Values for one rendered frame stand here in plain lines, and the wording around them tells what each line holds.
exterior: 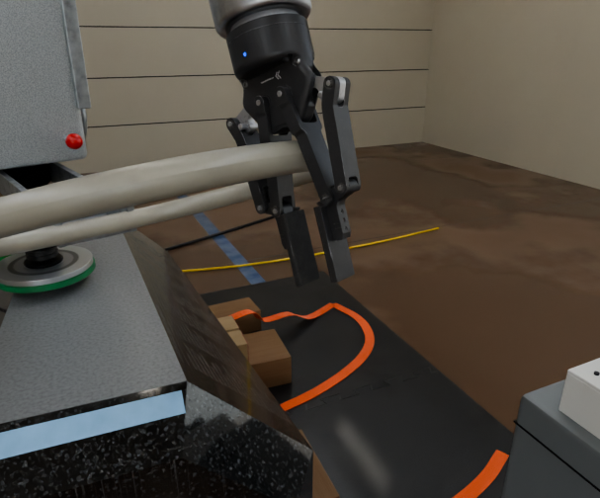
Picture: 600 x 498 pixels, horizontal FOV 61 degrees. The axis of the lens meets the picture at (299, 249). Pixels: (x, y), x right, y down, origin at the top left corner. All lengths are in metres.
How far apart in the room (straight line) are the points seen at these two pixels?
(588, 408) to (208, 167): 0.71
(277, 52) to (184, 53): 5.75
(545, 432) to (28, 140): 1.09
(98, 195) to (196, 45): 5.85
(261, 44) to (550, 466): 0.80
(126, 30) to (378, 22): 3.10
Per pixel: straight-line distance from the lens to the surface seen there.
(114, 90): 6.09
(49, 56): 1.17
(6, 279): 1.28
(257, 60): 0.46
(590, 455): 0.93
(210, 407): 0.94
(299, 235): 0.49
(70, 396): 0.94
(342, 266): 0.47
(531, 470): 1.04
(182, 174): 0.40
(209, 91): 6.28
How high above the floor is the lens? 1.36
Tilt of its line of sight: 22 degrees down
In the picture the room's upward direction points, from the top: straight up
